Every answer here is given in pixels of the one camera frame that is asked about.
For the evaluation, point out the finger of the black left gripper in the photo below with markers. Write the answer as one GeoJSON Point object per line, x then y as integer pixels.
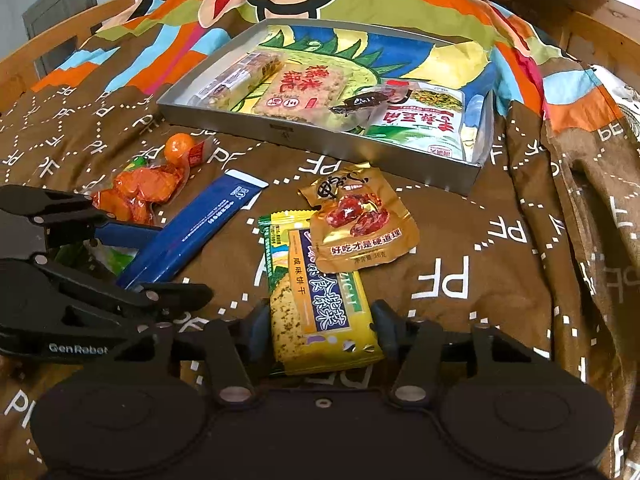
{"type": "Point", "coordinates": [70, 217]}
{"type": "Point", "coordinates": [42, 284]}

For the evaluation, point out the golden date snack pouch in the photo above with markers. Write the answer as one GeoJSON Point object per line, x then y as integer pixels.
{"type": "Point", "coordinates": [359, 221]}

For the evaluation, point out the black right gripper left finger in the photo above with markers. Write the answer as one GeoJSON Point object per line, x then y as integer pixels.
{"type": "Point", "coordinates": [235, 353]}

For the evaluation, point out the white green pickle packet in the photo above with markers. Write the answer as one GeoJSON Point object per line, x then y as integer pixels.
{"type": "Point", "coordinates": [421, 116]}

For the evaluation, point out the orange snack bag clear pack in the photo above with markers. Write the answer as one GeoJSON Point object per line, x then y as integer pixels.
{"type": "Point", "coordinates": [138, 192]}

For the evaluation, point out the square rice cracker pack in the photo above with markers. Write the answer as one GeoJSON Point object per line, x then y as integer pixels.
{"type": "Point", "coordinates": [299, 90]}

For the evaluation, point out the grey tray with colourful lining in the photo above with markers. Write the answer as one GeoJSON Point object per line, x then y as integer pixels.
{"type": "Point", "coordinates": [369, 55]}

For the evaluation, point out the wooden bed frame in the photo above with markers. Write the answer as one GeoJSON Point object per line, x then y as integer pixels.
{"type": "Point", "coordinates": [610, 25]}

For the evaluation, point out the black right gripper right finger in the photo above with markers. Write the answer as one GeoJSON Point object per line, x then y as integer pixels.
{"type": "Point", "coordinates": [425, 360]}

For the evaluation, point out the dark plum clear packet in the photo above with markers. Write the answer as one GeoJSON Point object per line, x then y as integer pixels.
{"type": "Point", "coordinates": [356, 111]}

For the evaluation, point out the silver foil bag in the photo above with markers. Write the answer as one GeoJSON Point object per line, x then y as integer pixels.
{"type": "Point", "coordinates": [627, 99]}

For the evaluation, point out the blue long sachet pack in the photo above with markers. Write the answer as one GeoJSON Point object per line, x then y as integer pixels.
{"type": "Point", "coordinates": [192, 228]}

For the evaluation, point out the yellow green cracker pack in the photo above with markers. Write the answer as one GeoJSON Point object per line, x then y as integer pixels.
{"type": "Point", "coordinates": [320, 322]}

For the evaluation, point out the brown cartoon patterned bedspread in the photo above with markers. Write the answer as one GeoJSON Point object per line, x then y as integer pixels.
{"type": "Point", "coordinates": [546, 246]}

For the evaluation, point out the grey door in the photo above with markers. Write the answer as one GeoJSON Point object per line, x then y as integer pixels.
{"type": "Point", "coordinates": [43, 15]}

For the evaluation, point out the small orange mandarin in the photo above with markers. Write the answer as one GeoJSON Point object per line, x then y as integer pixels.
{"type": "Point", "coordinates": [178, 147]}

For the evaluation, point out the long peanut bar clear wrapper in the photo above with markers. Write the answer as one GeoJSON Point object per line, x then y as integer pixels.
{"type": "Point", "coordinates": [238, 80]}

